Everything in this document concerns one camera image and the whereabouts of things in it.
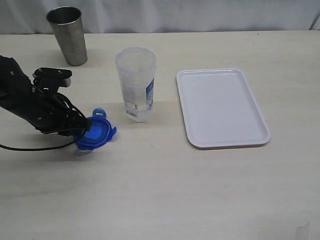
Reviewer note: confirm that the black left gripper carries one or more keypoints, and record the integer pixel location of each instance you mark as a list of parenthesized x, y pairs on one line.
[(52, 112)]

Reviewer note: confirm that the blue snap-lock container lid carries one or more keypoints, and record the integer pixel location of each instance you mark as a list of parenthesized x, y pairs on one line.
[(100, 132)]

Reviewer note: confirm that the stainless steel tumbler cup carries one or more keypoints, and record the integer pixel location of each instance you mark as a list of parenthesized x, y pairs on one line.
[(67, 26)]

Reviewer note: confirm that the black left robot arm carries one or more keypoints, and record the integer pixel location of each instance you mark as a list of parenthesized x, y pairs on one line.
[(16, 88)]

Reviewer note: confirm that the clear plastic tall container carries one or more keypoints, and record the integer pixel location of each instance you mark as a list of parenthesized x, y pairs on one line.
[(136, 67)]

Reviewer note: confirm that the white rectangular plastic tray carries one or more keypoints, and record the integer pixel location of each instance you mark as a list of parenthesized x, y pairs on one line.
[(220, 110)]

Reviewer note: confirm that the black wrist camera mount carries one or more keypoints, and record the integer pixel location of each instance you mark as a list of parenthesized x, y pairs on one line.
[(51, 78)]

